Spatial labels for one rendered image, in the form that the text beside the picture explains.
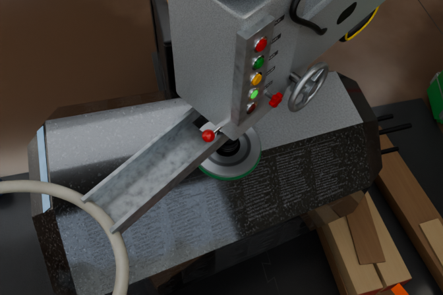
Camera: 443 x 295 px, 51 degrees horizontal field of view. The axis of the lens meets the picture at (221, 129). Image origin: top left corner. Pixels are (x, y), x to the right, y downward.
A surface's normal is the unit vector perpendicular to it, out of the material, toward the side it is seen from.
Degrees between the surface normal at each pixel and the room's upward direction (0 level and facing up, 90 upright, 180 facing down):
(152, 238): 45
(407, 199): 0
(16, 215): 0
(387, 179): 0
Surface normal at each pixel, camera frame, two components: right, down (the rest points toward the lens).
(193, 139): 0.00, -0.52
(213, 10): -0.70, 0.59
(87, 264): 0.24, 0.18
